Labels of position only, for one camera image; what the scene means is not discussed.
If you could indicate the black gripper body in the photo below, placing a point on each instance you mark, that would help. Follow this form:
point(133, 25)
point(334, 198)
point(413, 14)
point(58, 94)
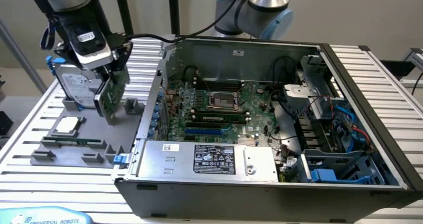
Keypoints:
point(74, 23)

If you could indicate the green graphics card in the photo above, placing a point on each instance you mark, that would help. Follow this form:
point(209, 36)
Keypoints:
point(114, 97)

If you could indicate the black vertical pole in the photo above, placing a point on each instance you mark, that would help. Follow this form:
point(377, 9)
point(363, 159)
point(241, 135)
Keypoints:
point(123, 11)
point(174, 11)

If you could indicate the silver CPU chip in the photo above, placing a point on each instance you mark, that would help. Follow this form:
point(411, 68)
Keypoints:
point(70, 125)

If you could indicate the grey parts rack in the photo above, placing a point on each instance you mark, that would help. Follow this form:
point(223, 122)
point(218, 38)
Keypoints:
point(90, 132)

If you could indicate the black box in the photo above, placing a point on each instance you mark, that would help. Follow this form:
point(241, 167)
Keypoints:
point(4, 122)

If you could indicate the green RAM stick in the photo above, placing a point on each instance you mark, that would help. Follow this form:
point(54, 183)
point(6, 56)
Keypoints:
point(71, 142)

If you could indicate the CPU socket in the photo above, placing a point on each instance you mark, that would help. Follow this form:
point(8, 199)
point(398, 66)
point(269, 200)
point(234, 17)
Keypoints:
point(226, 100)

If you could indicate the black expansion slot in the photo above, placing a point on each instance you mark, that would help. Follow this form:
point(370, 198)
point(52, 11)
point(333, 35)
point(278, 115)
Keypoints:
point(205, 124)

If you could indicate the installed black RAM stick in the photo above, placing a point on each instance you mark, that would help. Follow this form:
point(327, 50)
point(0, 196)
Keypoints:
point(219, 116)

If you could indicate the blue expansion slot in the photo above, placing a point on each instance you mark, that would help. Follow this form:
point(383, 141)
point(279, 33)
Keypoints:
point(203, 131)

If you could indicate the blue case latch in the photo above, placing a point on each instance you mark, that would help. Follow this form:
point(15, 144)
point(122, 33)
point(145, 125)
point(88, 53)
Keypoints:
point(121, 159)

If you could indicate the green motherboard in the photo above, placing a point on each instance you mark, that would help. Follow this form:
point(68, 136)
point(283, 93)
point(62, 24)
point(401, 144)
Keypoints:
point(238, 125)

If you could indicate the silver power supply unit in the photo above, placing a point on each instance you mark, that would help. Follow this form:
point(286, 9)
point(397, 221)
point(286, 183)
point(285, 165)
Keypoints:
point(185, 162)

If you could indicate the silver chipset heat sink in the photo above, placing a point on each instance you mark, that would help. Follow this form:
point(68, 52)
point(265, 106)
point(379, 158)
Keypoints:
point(247, 141)

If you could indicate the grey metal disk bay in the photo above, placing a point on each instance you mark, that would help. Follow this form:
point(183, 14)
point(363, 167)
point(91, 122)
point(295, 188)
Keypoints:
point(314, 85)

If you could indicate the blue Universal Robots cap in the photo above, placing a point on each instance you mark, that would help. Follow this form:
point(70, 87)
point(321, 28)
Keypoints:
point(43, 216)

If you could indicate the black open PC case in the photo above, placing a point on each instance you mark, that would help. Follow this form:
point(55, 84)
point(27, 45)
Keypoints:
point(265, 199)

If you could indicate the blue plastic drive cage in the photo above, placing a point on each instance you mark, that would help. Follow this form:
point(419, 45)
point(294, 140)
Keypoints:
point(343, 169)

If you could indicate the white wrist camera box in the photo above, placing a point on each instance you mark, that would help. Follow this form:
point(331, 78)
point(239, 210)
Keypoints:
point(92, 51)

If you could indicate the silver hard disk blue bracket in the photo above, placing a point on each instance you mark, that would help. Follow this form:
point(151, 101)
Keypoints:
point(78, 85)

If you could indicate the grey metal frame bar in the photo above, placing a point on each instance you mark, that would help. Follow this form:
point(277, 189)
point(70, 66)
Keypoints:
point(20, 53)

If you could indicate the aluminium profile rail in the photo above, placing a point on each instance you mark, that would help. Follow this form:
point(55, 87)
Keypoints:
point(413, 60)

